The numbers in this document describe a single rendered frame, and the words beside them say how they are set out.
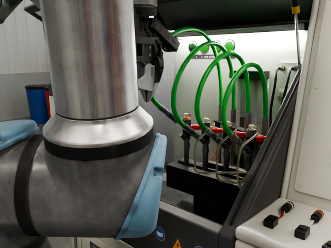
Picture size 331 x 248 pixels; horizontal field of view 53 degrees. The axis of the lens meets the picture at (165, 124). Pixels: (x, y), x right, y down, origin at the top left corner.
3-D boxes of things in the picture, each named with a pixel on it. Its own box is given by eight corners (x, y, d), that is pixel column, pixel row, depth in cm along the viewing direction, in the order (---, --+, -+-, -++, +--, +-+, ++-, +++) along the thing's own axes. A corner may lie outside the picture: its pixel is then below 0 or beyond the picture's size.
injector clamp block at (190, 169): (166, 204, 116) (166, 163, 113) (184, 196, 123) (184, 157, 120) (253, 240, 93) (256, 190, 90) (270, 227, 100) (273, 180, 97)
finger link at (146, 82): (132, 104, 76) (131, 64, 74) (150, 101, 80) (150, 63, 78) (141, 106, 74) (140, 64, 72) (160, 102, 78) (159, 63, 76)
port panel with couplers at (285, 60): (269, 139, 118) (274, 50, 111) (273, 137, 120) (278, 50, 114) (305, 145, 109) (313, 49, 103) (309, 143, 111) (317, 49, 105)
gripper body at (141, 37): (114, 64, 76) (112, 8, 73) (142, 62, 82) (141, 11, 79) (136, 64, 70) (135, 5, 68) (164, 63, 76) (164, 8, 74)
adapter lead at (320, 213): (304, 241, 66) (305, 231, 65) (293, 237, 67) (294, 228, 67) (324, 218, 75) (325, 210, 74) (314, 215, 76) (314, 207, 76)
